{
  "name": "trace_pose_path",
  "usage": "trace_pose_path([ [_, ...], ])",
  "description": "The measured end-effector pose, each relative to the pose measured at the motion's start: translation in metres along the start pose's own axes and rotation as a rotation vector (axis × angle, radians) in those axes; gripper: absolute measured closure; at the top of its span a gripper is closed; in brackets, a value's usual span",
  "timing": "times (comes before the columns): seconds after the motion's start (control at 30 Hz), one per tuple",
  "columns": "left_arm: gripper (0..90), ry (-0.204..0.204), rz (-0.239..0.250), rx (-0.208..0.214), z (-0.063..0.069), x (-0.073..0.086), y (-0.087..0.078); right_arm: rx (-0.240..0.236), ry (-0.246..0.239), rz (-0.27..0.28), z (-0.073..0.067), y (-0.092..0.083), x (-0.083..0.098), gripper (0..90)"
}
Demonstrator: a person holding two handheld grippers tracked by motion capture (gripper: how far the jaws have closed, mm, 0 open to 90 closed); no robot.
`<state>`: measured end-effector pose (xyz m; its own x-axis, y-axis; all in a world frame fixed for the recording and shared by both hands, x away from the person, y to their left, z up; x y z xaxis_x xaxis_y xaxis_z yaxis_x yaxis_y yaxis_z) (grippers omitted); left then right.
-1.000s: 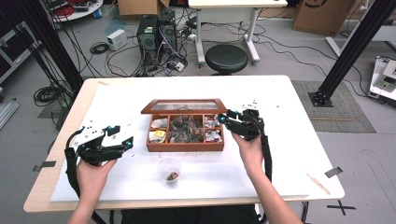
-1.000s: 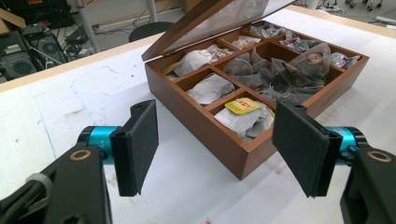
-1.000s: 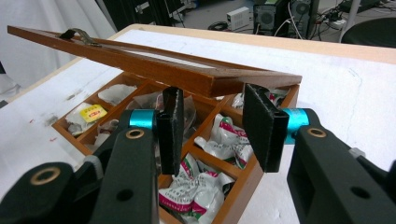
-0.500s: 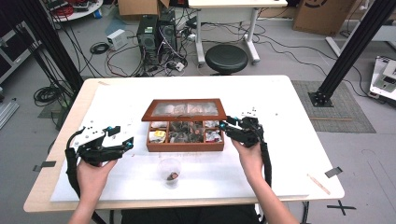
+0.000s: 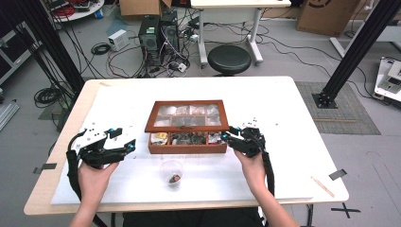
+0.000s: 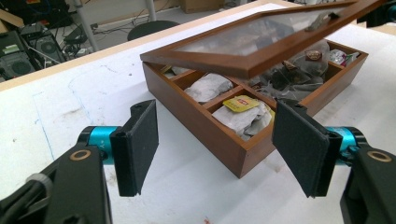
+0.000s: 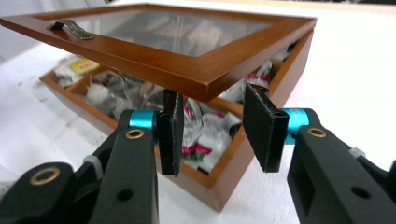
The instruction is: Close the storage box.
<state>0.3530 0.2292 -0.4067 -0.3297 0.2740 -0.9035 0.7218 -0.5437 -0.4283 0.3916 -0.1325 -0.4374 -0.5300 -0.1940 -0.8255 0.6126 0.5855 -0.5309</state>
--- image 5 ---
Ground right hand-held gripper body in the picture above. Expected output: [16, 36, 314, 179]
[228, 117, 268, 159]

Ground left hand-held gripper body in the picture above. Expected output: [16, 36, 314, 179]
[70, 127, 129, 169]

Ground wooden box with glass lid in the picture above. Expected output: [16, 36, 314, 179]
[144, 99, 231, 155]

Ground clear plastic cup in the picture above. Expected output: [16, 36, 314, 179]
[158, 159, 184, 192]

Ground person's left hand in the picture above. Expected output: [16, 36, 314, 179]
[77, 161, 121, 203]

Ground person's right hand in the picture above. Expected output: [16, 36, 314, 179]
[232, 149, 269, 192]

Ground white and yellow packet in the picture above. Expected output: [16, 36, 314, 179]
[150, 131, 169, 146]

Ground grey tape strip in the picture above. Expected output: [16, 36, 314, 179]
[328, 168, 348, 182]
[32, 162, 58, 175]

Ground black round stool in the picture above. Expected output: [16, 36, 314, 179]
[207, 44, 253, 77]

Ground thin wooden stick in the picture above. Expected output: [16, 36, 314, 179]
[310, 176, 336, 199]

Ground person's dark trousers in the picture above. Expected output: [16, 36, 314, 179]
[122, 207, 264, 227]

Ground small white box device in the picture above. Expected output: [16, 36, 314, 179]
[108, 28, 131, 52]

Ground grey floor mat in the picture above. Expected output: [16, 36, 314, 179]
[294, 80, 382, 136]

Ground silver metal rails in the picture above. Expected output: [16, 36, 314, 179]
[0, 102, 21, 131]

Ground black computer tower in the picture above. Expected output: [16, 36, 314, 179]
[160, 9, 180, 54]
[137, 14, 162, 67]

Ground black metal stand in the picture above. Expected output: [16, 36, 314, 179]
[311, 0, 401, 110]
[12, 0, 86, 96]

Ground white desk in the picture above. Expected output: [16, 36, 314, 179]
[190, 0, 292, 68]

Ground white round table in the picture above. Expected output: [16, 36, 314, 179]
[44, 0, 106, 23]

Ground small cardboard box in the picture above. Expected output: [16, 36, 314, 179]
[118, 0, 173, 17]

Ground large cardboard box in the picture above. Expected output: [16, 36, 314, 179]
[296, 0, 362, 37]

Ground white flat device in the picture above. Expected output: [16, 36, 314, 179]
[374, 56, 401, 103]

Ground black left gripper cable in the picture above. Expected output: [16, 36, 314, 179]
[65, 128, 88, 202]

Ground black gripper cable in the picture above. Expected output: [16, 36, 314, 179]
[260, 150, 276, 197]
[65, 128, 88, 202]

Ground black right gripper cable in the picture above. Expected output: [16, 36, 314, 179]
[260, 150, 276, 197]

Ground coil of black cable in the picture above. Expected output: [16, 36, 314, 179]
[90, 42, 112, 56]
[33, 86, 65, 109]

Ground coil of red cable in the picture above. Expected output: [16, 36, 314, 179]
[51, 5, 76, 19]

